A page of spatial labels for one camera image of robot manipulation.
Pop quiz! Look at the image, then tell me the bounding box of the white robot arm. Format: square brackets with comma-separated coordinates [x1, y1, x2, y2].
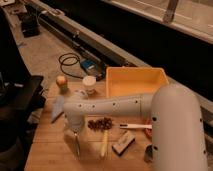
[63, 84, 208, 171]

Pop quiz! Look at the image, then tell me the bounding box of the black coiled cable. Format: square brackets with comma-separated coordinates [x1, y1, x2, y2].
[58, 52, 85, 80]

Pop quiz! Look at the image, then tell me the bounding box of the metal cup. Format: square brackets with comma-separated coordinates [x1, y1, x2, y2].
[144, 145, 153, 163]

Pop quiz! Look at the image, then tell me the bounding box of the bunch of dark grapes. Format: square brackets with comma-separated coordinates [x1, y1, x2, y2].
[88, 117, 113, 131]

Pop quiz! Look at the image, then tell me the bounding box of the terracotta bowl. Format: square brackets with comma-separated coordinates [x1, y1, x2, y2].
[143, 118, 152, 139]

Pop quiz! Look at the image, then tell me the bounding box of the silver metal fork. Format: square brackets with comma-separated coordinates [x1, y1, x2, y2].
[74, 132, 80, 156]

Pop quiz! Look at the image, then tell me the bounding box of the wooden block eraser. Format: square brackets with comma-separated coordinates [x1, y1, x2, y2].
[112, 131, 135, 156]

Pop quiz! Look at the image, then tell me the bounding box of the blue black device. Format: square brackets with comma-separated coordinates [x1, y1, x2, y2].
[80, 59, 105, 81]

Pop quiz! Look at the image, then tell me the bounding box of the white dish brush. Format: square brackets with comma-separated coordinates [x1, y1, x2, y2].
[119, 124, 152, 129]

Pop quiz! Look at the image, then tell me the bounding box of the yellow plastic bin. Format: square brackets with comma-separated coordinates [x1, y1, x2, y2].
[106, 67, 169, 97]

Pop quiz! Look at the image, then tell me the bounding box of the black chair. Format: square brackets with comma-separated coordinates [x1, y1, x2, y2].
[0, 7, 45, 171]

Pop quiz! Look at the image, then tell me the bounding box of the black box on floor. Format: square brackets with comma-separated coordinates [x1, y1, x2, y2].
[21, 14, 40, 38]

